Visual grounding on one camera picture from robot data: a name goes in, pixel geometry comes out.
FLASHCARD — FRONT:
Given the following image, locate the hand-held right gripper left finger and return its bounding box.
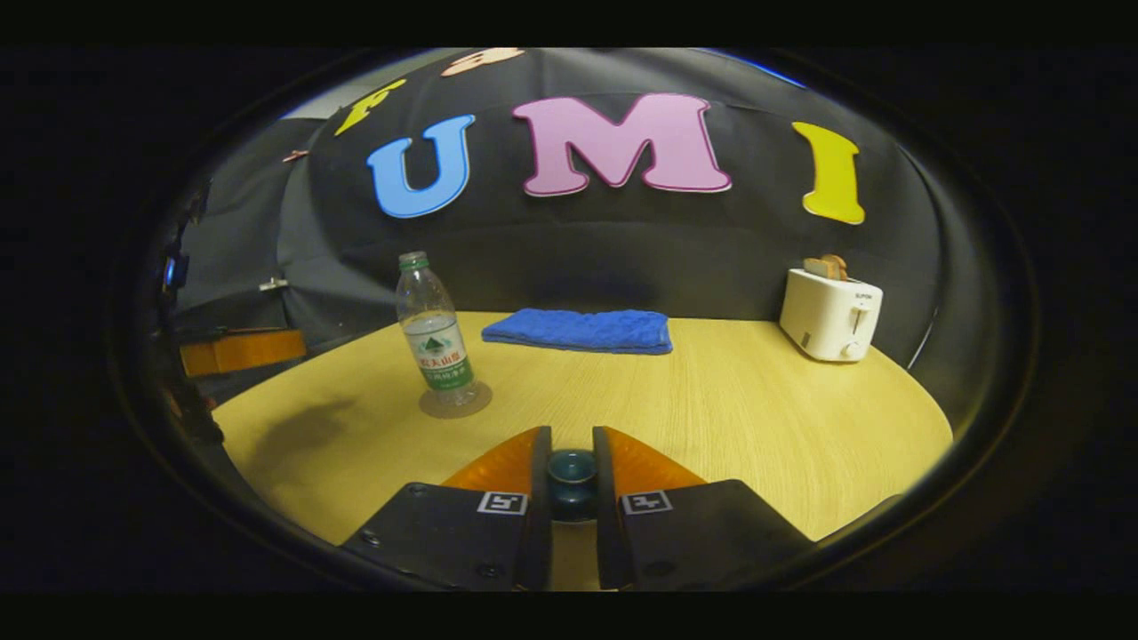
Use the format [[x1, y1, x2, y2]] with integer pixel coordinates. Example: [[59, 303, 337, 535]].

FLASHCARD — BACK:
[[342, 425, 554, 592]]

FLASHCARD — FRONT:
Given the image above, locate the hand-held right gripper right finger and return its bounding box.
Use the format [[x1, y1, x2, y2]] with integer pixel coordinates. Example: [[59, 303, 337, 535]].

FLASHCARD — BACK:
[[592, 425, 814, 592]]

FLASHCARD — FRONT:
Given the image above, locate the round brown coaster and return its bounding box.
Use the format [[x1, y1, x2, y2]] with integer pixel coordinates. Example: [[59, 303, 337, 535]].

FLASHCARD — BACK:
[[418, 380, 493, 420]]

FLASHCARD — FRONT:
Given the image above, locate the clear plastic water bottle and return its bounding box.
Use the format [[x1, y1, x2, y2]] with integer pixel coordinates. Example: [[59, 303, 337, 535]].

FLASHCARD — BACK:
[[396, 251, 481, 410]]

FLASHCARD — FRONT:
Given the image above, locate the blue folded towel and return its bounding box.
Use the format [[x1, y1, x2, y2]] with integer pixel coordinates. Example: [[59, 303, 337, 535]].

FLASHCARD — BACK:
[[481, 308, 675, 356]]

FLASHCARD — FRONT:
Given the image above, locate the white toaster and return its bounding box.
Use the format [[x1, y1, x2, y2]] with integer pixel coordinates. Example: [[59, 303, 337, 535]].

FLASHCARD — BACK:
[[779, 268, 885, 364]]

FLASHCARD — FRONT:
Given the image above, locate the white toaster cable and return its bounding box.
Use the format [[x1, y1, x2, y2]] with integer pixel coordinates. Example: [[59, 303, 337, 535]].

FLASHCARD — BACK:
[[905, 307, 941, 370]]

